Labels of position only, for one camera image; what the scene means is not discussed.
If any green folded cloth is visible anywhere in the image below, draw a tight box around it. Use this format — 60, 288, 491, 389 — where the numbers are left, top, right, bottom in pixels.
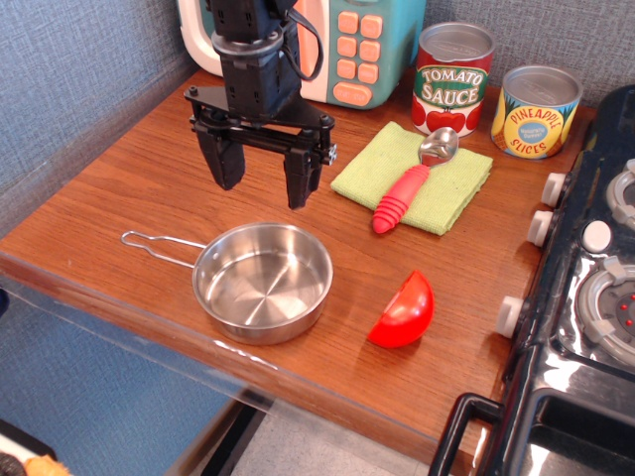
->
331, 122, 493, 236

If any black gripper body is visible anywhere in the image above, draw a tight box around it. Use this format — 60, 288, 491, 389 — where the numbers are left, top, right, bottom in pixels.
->
185, 47, 336, 165

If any white stove knob top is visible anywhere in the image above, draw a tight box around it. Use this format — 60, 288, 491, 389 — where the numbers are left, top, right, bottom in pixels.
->
541, 173, 567, 208

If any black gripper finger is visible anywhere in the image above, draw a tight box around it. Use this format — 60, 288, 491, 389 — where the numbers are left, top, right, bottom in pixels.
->
196, 130, 245, 190
284, 147, 322, 209

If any white stove knob bottom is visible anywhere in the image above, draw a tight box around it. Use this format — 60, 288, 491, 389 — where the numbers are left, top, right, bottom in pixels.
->
495, 296, 525, 338

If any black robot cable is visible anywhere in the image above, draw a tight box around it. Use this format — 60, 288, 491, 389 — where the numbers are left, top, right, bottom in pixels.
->
280, 6, 325, 83

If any red handled metal spoon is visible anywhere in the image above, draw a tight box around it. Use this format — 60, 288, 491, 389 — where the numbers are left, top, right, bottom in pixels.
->
372, 127, 458, 234

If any tomato sauce can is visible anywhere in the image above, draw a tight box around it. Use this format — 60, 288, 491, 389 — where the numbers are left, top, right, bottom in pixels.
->
412, 22, 495, 137

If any red tomato half toy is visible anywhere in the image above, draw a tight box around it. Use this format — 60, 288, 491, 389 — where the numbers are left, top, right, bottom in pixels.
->
367, 270, 435, 348

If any black toy stove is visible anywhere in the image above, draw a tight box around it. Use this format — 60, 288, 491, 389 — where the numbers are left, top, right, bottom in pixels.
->
429, 84, 635, 476

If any teal toy microwave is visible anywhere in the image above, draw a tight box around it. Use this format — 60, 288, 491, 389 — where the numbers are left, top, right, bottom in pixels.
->
177, 0, 428, 111

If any orange fuzzy object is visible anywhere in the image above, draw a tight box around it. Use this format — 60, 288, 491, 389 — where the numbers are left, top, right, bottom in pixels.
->
24, 455, 70, 476

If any white stove knob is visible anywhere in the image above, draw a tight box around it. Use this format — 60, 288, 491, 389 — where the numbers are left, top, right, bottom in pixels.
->
527, 210, 553, 247
495, 296, 525, 338
541, 173, 567, 208

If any pineapple slices can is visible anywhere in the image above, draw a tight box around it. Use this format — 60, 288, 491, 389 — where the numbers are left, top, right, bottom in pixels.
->
491, 64, 582, 160

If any stainless steel pot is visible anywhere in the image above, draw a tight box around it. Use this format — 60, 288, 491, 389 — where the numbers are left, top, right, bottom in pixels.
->
120, 222, 334, 346

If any black oven door handle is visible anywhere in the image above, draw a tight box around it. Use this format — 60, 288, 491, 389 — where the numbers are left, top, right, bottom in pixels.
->
429, 393, 504, 476

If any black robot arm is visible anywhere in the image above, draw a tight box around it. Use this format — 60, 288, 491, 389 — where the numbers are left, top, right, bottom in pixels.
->
185, 1, 336, 209

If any white stove knob middle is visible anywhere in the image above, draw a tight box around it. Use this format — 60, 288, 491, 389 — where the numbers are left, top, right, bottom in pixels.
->
527, 210, 553, 247

